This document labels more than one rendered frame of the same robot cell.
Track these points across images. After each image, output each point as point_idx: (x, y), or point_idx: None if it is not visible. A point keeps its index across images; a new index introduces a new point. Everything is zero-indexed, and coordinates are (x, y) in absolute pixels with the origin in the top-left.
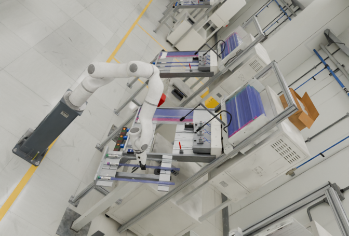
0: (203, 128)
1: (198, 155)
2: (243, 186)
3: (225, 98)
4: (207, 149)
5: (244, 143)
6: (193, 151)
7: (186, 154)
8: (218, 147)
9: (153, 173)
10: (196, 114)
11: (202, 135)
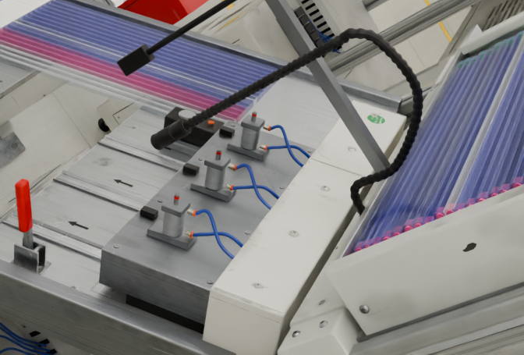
0: (259, 165)
1: (121, 314)
2: None
3: (469, 40)
4: (196, 292)
5: (441, 334)
6: (106, 277)
7: (47, 284)
8: (268, 303)
9: None
10: (285, 96)
11: (218, 200)
